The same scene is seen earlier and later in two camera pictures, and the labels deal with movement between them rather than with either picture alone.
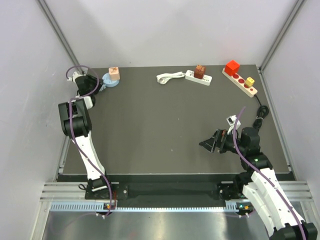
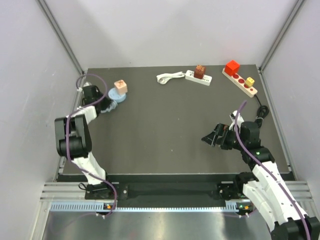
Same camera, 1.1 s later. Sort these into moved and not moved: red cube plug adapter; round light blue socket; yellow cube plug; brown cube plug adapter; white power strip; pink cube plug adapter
Moved: round light blue socket; pink cube plug adapter
Not moved: white power strip; red cube plug adapter; brown cube plug adapter; yellow cube plug
